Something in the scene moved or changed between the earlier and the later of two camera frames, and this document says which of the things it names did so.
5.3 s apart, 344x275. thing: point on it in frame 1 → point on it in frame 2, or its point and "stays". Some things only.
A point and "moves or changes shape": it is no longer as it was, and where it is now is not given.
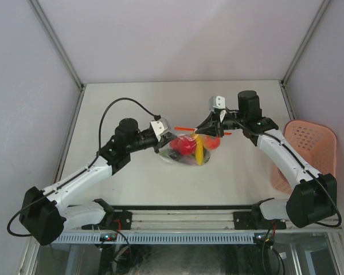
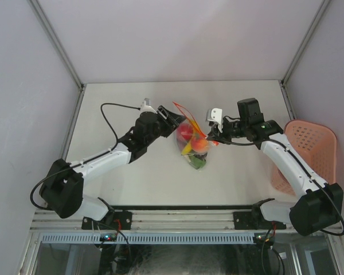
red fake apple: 184,144 → 184,132
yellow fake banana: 199,149 → 187,149
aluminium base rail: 202,220 stays
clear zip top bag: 187,148 moves or changes shape
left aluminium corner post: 43,20 stays
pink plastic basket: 316,144 stays
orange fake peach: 211,142 → 199,144
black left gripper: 164,139 → 172,120
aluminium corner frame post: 307,38 stays
